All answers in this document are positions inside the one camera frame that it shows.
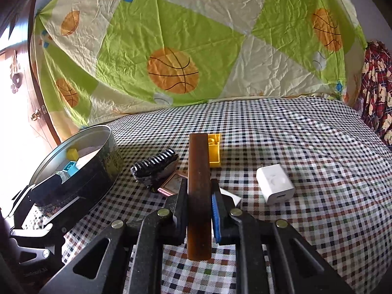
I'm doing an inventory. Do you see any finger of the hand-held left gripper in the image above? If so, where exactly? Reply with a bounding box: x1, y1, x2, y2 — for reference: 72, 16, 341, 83
9, 220, 69, 259
9, 174, 66, 218

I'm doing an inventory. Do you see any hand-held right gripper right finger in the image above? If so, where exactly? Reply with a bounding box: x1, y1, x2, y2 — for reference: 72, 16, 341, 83
210, 178, 356, 294

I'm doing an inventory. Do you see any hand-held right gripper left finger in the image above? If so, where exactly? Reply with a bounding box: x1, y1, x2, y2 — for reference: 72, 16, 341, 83
40, 178, 189, 294

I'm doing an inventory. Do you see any cyan toy block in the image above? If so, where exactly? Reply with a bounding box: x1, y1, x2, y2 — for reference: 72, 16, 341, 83
61, 160, 77, 178

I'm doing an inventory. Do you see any brown wooden bar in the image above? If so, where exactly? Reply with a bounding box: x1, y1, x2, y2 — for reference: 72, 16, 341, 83
187, 133, 213, 261

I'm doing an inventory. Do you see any round black metal tin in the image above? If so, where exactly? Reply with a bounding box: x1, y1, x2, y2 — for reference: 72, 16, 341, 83
29, 124, 124, 218

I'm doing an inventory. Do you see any white charger plug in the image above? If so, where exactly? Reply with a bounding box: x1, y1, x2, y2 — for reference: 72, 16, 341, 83
256, 164, 296, 206

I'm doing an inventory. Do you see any pink rectangular case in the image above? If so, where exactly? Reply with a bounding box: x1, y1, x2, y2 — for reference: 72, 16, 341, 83
158, 171, 188, 198

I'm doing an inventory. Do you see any large yellow toy block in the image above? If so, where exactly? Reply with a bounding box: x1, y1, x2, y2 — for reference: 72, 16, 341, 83
208, 133, 222, 168

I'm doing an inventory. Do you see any black striped hair clip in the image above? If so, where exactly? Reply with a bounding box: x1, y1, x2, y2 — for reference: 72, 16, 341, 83
131, 148, 180, 187

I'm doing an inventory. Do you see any brown wooden door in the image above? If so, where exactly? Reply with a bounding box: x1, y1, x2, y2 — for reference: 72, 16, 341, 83
0, 0, 66, 147

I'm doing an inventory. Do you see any hanging door ornament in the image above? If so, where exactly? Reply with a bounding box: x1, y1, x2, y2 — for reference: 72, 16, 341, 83
9, 53, 23, 94

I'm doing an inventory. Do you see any checkered tablecloth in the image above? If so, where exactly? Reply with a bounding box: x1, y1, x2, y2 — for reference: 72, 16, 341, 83
27, 96, 392, 294

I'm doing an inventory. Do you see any red plaid printed cloth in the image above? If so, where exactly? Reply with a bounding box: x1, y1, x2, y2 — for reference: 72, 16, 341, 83
357, 40, 392, 147

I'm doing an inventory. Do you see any basketball printed wall sheet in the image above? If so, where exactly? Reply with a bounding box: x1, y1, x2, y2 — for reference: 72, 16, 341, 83
32, 0, 368, 129

